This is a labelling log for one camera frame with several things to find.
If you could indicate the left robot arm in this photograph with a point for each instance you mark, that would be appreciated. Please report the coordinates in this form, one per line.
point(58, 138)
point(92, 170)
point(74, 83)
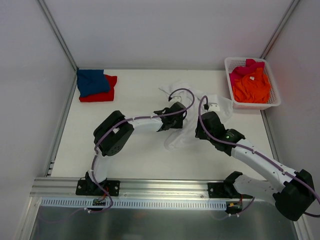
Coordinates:
point(113, 133)

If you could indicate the white slotted cable duct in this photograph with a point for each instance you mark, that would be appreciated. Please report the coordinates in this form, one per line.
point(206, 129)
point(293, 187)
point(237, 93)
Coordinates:
point(158, 204)

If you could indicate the orange t shirt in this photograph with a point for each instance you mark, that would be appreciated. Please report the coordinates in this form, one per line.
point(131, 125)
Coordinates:
point(252, 88)

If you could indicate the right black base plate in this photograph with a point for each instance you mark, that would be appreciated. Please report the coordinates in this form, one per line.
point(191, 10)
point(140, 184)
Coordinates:
point(217, 190)

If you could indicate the folded red t shirt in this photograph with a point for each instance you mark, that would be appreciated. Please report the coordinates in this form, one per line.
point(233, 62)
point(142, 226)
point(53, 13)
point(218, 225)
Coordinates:
point(103, 96)

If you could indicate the right aluminium frame post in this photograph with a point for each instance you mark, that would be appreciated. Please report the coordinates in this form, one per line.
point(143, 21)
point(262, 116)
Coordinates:
point(280, 27)

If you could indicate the white t shirt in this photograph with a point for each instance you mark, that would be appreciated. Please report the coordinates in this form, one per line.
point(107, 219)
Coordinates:
point(185, 137)

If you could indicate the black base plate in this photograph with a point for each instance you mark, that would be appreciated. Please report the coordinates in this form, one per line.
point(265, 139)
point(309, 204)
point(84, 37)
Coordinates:
point(111, 187)
point(217, 190)

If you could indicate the aluminium frame post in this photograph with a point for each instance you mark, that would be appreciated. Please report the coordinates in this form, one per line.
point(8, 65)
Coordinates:
point(280, 27)
point(57, 33)

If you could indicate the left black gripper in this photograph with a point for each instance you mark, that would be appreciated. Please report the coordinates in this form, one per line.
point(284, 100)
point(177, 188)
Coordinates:
point(176, 110)

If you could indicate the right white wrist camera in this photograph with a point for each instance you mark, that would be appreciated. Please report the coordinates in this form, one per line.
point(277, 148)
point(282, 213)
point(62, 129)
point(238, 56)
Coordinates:
point(213, 107)

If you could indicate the left aluminium frame post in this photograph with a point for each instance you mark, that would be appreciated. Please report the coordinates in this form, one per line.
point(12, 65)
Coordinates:
point(57, 33)

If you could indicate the pink t shirt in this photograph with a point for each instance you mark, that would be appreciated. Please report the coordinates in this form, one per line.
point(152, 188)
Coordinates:
point(240, 71)

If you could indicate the aluminium mounting rail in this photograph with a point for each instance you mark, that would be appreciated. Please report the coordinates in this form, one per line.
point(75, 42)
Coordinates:
point(145, 189)

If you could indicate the white plastic basket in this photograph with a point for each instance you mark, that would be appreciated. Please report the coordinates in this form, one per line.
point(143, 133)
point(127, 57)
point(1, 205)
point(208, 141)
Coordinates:
point(231, 63)

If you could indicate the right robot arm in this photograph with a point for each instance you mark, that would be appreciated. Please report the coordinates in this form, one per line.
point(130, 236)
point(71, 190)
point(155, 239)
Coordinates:
point(291, 192)

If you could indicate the folded blue t shirt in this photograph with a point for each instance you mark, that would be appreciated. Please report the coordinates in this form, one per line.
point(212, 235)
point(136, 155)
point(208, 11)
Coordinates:
point(91, 82)

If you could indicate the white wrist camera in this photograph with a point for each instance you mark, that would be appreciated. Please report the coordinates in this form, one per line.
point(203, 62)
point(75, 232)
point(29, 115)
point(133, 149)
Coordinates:
point(213, 107)
point(177, 98)

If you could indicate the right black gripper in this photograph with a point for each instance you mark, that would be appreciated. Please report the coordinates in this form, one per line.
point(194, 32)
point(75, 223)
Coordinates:
point(208, 120)

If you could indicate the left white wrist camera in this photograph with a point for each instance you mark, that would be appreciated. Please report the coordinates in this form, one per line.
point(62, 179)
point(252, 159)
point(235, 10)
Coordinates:
point(177, 98)

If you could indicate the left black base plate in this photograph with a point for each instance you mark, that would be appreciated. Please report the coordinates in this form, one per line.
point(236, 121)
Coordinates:
point(111, 187)

